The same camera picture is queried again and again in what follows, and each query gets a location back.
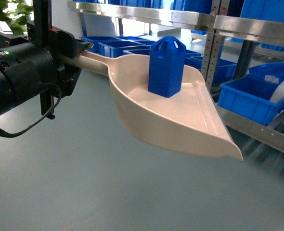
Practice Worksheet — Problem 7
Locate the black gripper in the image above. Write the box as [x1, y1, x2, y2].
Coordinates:
[26, 21, 94, 98]

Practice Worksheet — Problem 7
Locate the blue plastic jug part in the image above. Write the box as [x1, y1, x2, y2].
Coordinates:
[148, 36, 186, 98]

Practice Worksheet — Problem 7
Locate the beige plastic scoop tray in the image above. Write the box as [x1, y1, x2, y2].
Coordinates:
[67, 52, 243, 160]

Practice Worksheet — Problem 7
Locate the steel shelf rack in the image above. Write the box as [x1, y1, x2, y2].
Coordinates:
[68, 0, 284, 152]

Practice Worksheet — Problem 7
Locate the green potted plant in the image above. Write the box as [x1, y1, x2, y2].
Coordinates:
[0, 0, 33, 35]

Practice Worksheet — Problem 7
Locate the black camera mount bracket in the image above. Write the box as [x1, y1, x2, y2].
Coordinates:
[33, 0, 54, 115]

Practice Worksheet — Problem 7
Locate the black cable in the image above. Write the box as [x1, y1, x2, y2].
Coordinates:
[0, 83, 62, 139]

